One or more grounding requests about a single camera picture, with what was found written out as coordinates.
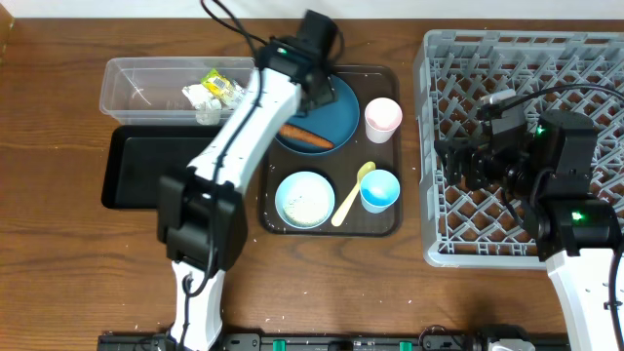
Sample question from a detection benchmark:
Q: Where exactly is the orange carrot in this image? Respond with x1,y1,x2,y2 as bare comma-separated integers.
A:
279,124,334,149

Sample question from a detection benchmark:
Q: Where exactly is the crumpled white tissue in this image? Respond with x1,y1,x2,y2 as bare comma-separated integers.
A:
181,84,222,126

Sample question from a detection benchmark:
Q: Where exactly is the dark brown serving tray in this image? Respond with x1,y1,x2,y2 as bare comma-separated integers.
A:
257,65,402,238

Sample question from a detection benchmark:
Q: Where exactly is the green snack wrapper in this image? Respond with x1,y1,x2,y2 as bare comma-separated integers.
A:
201,68,245,109

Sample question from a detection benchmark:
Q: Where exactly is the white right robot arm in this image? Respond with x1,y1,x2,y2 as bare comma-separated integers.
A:
434,110,623,350

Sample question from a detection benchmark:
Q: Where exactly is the grey dishwasher rack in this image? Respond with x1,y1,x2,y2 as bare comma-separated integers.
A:
413,29,623,270

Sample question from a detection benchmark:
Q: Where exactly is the clear plastic waste bin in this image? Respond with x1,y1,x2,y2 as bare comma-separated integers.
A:
99,57,254,126

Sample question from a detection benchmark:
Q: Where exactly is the yellow plastic spoon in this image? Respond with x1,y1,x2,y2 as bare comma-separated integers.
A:
331,161,376,227

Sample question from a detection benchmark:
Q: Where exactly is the pink plastic cup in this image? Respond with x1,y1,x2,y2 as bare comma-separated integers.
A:
365,97,403,143

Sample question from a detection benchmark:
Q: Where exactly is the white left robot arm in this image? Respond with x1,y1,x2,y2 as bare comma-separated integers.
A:
157,11,341,350

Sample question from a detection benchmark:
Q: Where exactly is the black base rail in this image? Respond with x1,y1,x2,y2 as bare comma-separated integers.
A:
96,331,571,351

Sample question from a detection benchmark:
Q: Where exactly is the light blue plastic cup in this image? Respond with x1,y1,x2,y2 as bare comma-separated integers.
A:
360,170,401,214

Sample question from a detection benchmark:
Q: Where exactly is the light blue rice bowl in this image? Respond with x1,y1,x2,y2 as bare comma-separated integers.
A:
274,171,335,230

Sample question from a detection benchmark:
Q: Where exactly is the black waste tray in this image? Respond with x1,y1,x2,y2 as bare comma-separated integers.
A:
101,125,220,210

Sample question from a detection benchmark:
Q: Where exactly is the dark blue bowl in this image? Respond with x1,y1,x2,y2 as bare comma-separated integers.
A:
275,75,360,155

